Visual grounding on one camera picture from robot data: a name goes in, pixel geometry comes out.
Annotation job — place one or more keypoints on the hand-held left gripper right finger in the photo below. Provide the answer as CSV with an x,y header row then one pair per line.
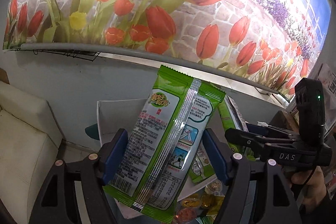
x,y
215,158

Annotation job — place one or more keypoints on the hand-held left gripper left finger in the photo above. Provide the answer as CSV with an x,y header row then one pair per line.
x,y
115,155

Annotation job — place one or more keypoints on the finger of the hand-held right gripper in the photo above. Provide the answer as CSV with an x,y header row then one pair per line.
x,y
262,130
244,140

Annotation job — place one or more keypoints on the green snack packet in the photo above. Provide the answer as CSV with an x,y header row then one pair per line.
x,y
226,119
162,121
198,174

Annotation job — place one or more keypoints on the person's right hand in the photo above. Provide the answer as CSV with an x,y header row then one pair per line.
x,y
312,184

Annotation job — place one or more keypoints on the gold jelly cup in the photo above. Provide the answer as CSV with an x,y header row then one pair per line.
x,y
207,201
190,203
214,186

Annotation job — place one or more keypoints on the pink floral pack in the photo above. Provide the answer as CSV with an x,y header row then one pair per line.
x,y
328,77

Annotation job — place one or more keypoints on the orange jelly cup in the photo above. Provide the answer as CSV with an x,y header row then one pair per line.
x,y
185,215

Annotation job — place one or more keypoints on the white sofa cushion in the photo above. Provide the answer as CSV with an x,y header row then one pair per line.
x,y
23,134

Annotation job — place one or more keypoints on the tulip printed roller blind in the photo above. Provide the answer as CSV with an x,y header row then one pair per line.
x,y
183,16

